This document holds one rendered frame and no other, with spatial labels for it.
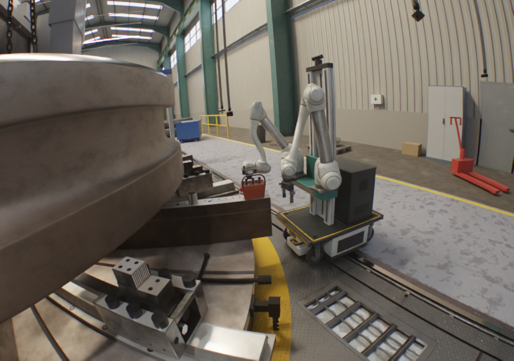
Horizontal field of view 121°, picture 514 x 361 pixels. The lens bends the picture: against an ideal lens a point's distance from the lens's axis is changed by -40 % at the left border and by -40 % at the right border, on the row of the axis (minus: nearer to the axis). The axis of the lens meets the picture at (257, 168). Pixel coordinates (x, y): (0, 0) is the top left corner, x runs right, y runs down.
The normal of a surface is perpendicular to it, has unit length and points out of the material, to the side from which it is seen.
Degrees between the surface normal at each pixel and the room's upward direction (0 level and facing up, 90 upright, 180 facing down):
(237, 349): 0
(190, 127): 90
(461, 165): 90
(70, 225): 90
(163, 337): 90
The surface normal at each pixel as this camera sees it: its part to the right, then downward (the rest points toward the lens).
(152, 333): -0.23, 0.26
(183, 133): 0.16, 0.24
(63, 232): 0.94, 0.02
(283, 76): 0.49, 0.19
